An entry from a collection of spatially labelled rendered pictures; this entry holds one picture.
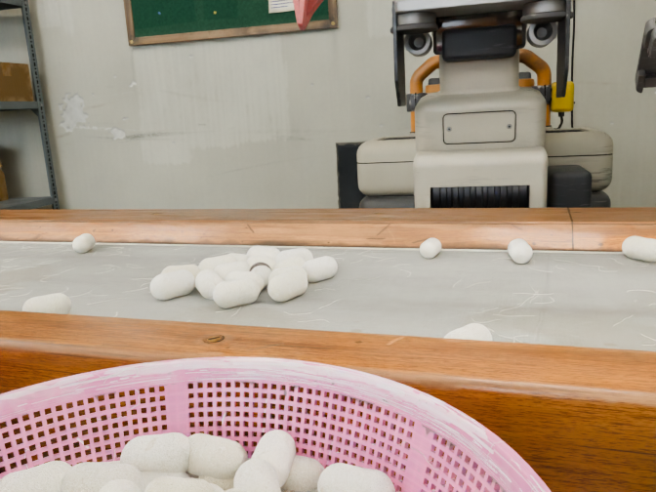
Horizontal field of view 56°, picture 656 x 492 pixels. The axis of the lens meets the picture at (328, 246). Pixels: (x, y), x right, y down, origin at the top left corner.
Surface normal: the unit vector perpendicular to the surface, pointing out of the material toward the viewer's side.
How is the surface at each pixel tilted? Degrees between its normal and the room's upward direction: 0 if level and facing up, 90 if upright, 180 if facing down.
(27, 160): 89
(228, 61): 90
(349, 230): 45
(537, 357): 0
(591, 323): 0
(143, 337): 0
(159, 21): 90
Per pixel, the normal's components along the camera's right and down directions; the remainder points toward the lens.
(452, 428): -0.88, -0.11
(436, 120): -0.22, 0.36
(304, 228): -0.26, -0.53
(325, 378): -0.48, -0.05
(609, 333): -0.06, -0.97
